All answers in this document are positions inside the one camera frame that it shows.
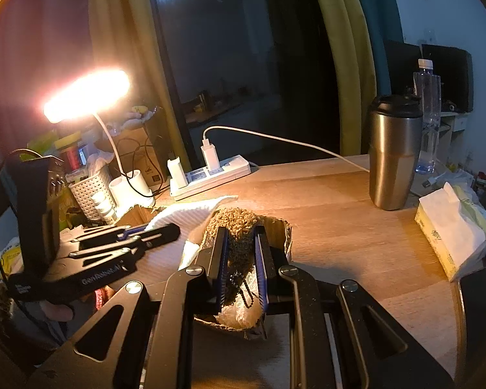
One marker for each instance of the white plug adapter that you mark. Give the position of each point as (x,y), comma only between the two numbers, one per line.
(177,174)

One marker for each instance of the brown paper carton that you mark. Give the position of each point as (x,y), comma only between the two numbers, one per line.
(145,162)

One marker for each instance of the red can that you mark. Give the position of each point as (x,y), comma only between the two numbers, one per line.
(71,158)

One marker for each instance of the yellow curtain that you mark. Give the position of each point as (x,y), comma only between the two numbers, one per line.
(145,69)
(348,48)

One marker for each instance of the small plush toy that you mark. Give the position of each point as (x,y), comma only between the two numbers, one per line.
(139,113)

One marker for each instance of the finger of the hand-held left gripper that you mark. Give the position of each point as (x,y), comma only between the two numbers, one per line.
(113,256)
(154,235)

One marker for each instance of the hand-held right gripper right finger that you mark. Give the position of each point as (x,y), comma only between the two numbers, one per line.
(263,267)

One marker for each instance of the black monitor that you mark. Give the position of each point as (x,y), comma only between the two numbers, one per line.
(401,65)
(453,75)

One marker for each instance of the white desk lamp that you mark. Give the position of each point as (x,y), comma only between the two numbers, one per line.
(85,97)

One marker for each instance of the white paper towel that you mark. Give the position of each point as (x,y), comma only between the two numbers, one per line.
(190,212)
(243,312)

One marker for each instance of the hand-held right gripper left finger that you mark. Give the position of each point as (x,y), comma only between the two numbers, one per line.
(222,267)

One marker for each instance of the white usb charger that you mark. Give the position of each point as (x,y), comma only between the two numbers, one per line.
(209,156)

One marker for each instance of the white power strip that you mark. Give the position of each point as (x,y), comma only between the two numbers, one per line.
(222,174)

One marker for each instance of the yellow tissue pack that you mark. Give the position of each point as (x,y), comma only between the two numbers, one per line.
(453,231)

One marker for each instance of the cardboard box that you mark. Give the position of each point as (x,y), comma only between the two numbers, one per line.
(285,239)

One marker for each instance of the yellow bag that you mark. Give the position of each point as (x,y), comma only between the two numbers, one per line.
(12,255)

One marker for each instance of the teal curtain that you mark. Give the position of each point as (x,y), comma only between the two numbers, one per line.
(378,20)

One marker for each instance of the white plastic basket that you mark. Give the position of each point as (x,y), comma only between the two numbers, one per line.
(89,192)

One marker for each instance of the steel travel tumbler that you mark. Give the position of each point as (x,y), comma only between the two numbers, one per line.
(393,158)

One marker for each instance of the person's left hand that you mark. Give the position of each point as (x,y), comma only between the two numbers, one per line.
(56,312)

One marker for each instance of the dark glass window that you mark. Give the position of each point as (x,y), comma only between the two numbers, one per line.
(243,48)

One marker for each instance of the white pill bottle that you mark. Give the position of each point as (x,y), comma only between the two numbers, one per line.
(99,199)
(106,212)

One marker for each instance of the clear water bottle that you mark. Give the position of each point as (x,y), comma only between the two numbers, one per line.
(429,101)

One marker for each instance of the clear plastic bag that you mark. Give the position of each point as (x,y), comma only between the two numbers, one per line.
(99,162)

